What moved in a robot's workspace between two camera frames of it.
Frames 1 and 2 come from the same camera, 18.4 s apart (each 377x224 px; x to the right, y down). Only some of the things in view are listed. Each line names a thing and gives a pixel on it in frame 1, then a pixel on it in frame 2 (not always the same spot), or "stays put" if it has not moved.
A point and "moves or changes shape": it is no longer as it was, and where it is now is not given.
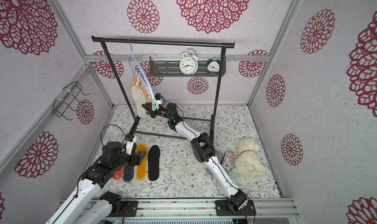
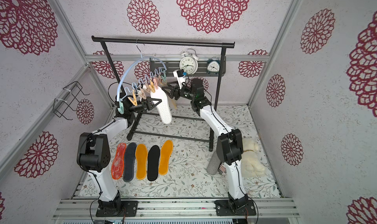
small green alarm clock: [213, 66] stays put
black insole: [153, 154] stays put
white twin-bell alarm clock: [189, 64] stays put
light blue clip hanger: [144, 78] moves or changes shape
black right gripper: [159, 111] → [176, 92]
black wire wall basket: [60, 106] stays put
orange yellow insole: [141, 170] stays put
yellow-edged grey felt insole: [139, 97] → [167, 150]
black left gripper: [134, 162] → [147, 104]
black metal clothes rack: [224, 44] stays put
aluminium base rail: [195, 208] stays put
